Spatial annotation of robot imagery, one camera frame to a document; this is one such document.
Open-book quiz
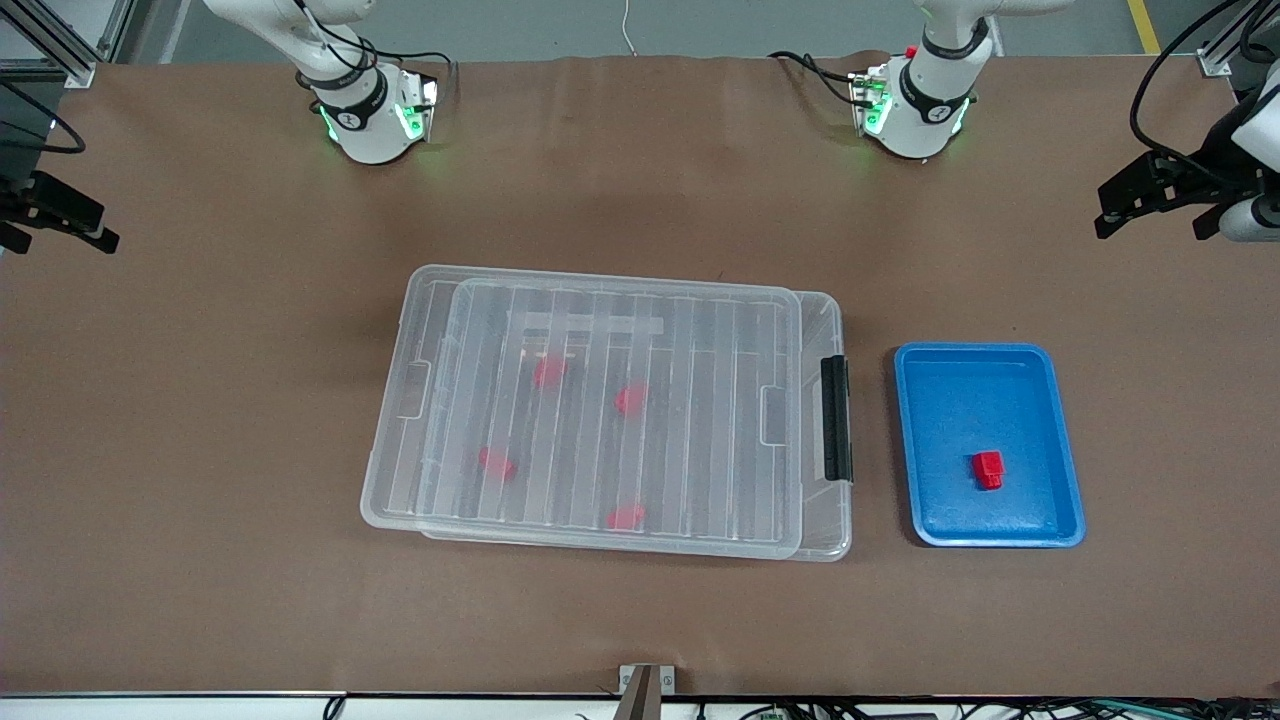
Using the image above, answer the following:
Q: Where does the black cable bundle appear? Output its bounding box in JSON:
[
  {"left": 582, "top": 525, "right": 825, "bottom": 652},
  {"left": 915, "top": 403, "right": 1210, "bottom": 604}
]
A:
[{"left": 690, "top": 698, "right": 1280, "bottom": 720}]

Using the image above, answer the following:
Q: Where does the black box latch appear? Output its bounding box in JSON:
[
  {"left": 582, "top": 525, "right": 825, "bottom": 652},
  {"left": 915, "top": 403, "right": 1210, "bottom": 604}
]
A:
[{"left": 821, "top": 355, "right": 853, "bottom": 484}]

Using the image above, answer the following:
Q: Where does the black left arm base cable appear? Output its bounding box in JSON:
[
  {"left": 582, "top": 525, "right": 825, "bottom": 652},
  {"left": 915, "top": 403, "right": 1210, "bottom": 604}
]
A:
[{"left": 768, "top": 50, "right": 863, "bottom": 106}]

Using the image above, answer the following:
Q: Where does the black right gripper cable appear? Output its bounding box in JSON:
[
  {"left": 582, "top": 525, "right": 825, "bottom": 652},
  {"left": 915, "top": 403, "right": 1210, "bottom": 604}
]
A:
[{"left": 0, "top": 80, "right": 87, "bottom": 156}]

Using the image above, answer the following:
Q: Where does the black arm base cable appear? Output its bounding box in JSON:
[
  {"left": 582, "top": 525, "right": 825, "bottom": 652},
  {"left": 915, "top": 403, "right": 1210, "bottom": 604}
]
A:
[
  {"left": 290, "top": 0, "right": 456, "bottom": 91},
  {"left": 768, "top": 50, "right": 863, "bottom": 106}
]

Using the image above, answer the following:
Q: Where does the metal camera post bracket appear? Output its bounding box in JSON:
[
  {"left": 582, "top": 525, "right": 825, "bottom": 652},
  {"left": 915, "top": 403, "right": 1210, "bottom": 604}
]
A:
[{"left": 615, "top": 664, "right": 676, "bottom": 720}]

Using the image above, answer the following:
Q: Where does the aluminium frame post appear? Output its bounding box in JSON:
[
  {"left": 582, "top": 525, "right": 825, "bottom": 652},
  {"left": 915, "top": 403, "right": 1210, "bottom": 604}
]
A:
[
  {"left": 0, "top": 0, "right": 136, "bottom": 89},
  {"left": 1197, "top": 0, "right": 1280, "bottom": 76}
]

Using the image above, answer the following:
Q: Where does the black right arm base cable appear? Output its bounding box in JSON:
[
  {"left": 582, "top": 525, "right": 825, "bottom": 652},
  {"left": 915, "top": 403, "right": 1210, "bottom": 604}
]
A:
[{"left": 290, "top": 0, "right": 456, "bottom": 91}]

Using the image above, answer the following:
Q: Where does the blue plastic tray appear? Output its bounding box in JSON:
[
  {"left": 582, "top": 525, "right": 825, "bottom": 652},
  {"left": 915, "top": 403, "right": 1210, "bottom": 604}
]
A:
[{"left": 893, "top": 342, "right": 1087, "bottom": 549}]

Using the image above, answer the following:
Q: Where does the brown table cover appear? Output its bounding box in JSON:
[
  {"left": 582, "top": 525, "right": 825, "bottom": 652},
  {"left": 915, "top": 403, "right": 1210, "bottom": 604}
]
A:
[{"left": 0, "top": 50, "right": 1280, "bottom": 698}]

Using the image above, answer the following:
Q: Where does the clear plastic storage box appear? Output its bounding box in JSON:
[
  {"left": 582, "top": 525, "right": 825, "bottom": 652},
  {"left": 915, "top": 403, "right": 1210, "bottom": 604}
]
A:
[{"left": 420, "top": 290, "right": 853, "bottom": 562}]

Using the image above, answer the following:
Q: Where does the clear ribbed plastic lid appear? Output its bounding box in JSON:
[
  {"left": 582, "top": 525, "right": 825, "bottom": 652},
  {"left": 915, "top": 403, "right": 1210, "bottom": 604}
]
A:
[{"left": 360, "top": 264, "right": 804, "bottom": 558}]

